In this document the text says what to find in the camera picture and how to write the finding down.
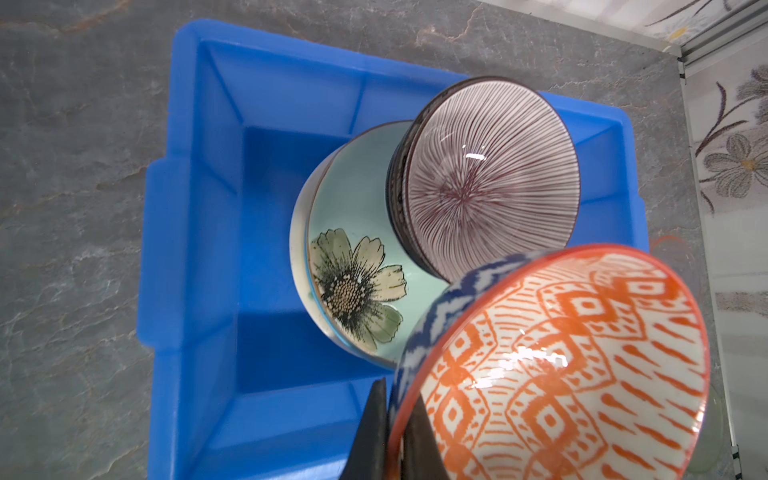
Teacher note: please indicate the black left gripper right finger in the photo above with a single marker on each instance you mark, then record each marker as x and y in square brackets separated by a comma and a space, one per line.
[421, 457]

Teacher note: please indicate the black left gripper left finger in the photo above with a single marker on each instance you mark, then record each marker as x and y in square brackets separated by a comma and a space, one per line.
[367, 457]

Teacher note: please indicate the light green ceramic plate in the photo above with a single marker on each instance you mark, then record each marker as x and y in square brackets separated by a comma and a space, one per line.
[370, 291]

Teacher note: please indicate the white watermelon pattern plate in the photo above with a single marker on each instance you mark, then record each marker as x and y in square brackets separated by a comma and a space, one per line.
[298, 251]

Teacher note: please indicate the red patterned bowl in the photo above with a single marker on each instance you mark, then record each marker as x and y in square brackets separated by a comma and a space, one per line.
[487, 169]

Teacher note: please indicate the pink transparent plastic cup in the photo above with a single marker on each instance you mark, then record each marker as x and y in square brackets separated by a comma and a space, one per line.
[677, 255]

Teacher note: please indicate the green transparent plastic cup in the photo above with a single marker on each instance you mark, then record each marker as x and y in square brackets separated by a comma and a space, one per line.
[710, 443]

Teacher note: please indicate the blue plastic bin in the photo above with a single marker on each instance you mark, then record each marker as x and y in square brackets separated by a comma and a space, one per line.
[245, 385]

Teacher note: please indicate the aluminium corner frame post right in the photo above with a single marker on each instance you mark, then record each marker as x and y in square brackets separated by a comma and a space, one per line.
[744, 21]

